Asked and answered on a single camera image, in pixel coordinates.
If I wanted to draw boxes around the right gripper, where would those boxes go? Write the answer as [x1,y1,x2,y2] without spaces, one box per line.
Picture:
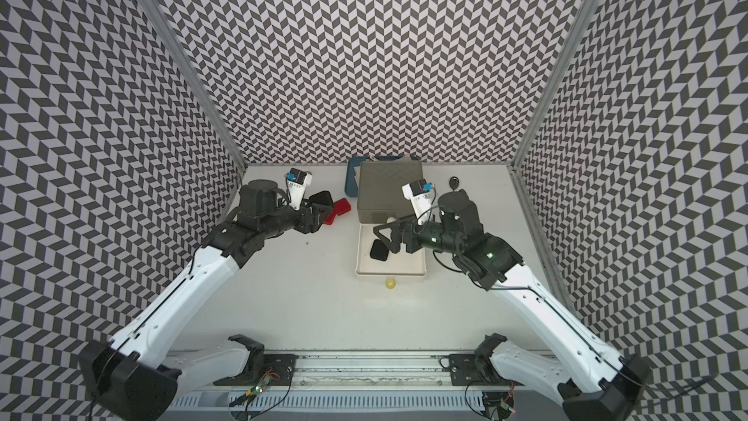
[375,210,464,255]

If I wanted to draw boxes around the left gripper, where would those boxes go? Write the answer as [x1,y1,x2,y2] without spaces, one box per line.
[261,198,332,239]

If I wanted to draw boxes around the black brooch box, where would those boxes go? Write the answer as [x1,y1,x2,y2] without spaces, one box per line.
[369,239,391,262]
[309,190,334,211]

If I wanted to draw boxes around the white drawer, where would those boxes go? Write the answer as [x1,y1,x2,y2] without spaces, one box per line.
[355,224,428,290]

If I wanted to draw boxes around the red brooch box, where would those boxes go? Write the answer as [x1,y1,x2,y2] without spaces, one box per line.
[323,212,337,225]
[334,199,352,216]

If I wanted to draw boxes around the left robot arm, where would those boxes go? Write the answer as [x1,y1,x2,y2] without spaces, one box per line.
[78,173,334,420]

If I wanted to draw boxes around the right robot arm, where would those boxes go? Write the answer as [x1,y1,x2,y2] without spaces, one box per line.
[373,190,652,420]

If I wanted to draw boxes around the grey drawer cabinet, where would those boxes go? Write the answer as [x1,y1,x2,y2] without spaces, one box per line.
[356,159,424,224]

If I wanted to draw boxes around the teal tray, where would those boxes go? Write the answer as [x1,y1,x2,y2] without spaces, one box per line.
[344,155,399,198]

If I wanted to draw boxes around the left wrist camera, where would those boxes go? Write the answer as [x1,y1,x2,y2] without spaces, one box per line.
[286,168,313,211]

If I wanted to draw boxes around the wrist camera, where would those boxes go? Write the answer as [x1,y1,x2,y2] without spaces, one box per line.
[402,179,436,225]
[286,168,313,211]

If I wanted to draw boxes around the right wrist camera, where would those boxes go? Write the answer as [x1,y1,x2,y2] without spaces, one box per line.
[402,179,436,225]

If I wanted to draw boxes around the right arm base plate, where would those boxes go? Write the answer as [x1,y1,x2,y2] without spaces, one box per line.
[439,353,522,387]

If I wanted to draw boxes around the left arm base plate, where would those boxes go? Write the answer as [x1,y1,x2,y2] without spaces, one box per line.
[223,353,298,387]

